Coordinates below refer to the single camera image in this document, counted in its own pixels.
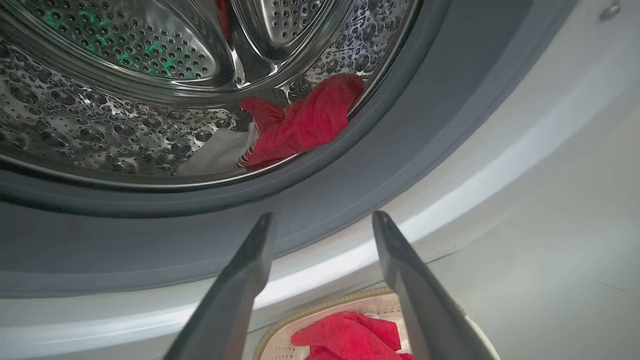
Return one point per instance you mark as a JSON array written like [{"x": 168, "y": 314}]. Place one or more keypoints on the red garment with striped trim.
[{"x": 310, "y": 120}]

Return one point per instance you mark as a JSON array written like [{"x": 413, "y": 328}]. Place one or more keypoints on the red garment with white tag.
[{"x": 345, "y": 337}]

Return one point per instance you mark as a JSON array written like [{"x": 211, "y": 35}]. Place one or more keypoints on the stainless steel washer drum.
[{"x": 100, "y": 125}]

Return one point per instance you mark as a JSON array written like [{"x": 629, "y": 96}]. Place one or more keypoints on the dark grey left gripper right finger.
[{"x": 425, "y": 310}]

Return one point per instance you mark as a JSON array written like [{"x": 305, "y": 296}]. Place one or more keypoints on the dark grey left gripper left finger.
[{"x": 235, "y": 300}]

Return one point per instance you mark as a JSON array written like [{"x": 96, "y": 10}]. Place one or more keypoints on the white front-load washing machine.
[{"x": 550, "y": 200}]

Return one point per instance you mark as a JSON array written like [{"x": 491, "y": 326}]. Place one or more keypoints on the cream perforated basket brown rim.
[{"x": 285, "y": 345}]

